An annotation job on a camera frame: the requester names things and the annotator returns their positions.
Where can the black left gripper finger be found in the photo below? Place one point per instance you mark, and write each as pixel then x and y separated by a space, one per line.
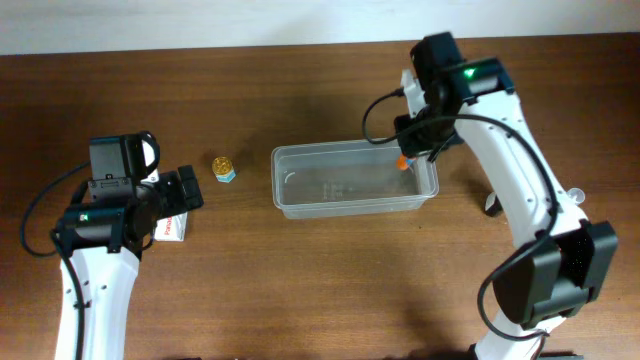
pixel 193 196
pixel 187 175

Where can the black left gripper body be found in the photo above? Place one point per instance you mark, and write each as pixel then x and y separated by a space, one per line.
pixel 176 191

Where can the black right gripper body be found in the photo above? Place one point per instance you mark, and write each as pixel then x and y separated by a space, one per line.
pixel 413 145

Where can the white Panadol medicine box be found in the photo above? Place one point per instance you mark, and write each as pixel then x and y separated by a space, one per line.
pixel 171 229

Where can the orange pill bottle white cap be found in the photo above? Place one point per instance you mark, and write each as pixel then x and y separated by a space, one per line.
pixel 404 163

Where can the small jar with gold lid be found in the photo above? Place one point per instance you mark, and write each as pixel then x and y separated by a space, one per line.
pixel 223 169

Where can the dark brown small bottle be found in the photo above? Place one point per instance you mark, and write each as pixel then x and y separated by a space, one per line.
pixel 492 207

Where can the white translucent squeeze bottle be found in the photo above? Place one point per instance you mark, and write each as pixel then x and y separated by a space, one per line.
pixel 576 195

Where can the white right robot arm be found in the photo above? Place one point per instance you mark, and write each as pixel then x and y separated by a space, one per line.
pixel 561 259

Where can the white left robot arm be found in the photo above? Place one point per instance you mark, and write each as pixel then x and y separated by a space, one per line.
pixel 113 217

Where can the clear plastic container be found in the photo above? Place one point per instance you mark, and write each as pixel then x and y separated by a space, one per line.
pixel 348 178

